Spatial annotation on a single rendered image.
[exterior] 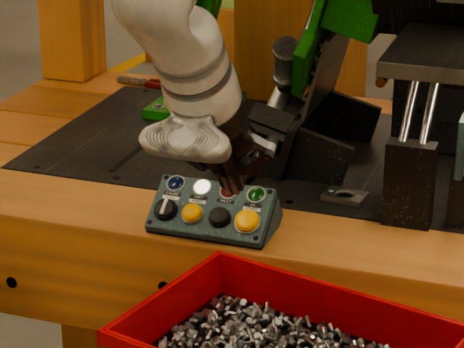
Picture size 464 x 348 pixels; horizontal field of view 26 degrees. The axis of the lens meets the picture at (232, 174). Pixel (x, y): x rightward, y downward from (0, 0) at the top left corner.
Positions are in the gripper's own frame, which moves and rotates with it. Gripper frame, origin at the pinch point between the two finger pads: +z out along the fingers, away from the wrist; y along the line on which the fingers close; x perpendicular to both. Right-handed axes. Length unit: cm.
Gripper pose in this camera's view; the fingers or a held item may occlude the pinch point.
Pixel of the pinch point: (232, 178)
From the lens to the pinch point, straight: 111.6
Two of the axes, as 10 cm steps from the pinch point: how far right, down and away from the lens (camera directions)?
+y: -9.4, -1.3, 3.1
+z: 1.9, 5.6, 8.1
